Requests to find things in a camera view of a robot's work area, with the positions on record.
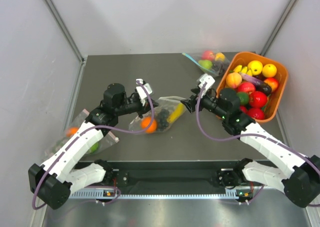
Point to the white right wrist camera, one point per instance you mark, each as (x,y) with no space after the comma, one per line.
(206,81)

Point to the fake small banana bunch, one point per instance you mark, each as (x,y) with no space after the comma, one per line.
(243,70)

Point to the polka dot zip bag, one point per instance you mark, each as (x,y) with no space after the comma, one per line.
(163,102)

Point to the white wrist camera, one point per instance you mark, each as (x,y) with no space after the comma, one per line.
(144,90)
(206,81)

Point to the fake yellow lemon left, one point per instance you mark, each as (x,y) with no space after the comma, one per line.
(256,67)

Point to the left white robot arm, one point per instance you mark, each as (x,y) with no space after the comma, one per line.
(55,179)

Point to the grey slotted cable duct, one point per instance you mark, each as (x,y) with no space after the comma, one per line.
(109,194)

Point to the fake red yellow apple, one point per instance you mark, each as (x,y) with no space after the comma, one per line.
(273,83)

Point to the fake red tomato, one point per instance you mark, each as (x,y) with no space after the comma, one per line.
(257,99)

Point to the fake yellow banana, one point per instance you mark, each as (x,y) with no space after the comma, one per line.
(178,111)

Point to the fake purple eggplant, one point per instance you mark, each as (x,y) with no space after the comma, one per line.
(259,84)

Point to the blue zip clear bag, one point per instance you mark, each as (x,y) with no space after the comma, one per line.
(220,64)

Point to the fake orange in pink bag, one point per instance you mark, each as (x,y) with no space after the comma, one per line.
(71,131)

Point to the orange plastic bin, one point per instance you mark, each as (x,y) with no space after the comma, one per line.
(244,58)

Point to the fake green apple pink bag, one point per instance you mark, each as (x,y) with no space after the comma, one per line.
(93,148)

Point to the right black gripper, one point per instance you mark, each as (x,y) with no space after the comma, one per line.
(191,103)

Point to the fake green pear in bag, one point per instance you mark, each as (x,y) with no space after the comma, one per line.
(205,65)

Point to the fake green lime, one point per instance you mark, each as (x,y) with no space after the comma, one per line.
(244,98)

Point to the fake black grape bunch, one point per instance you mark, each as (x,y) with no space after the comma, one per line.
(161,119)

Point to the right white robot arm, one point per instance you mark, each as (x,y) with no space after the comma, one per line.
(294,174)

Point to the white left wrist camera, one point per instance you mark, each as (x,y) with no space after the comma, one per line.
(144,90)

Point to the fake yellow orange right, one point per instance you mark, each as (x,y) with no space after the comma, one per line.
(269,70)

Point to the fake peach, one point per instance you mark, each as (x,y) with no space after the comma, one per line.
(233,80)

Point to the fake red apple in bag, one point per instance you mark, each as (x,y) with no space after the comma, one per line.
(208,55)

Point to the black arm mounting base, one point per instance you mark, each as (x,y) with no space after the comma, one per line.
(172,177)

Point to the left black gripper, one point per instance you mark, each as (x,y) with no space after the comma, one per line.
(142,108)

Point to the pink zip dotted bag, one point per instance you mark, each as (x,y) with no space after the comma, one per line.
(109,140)

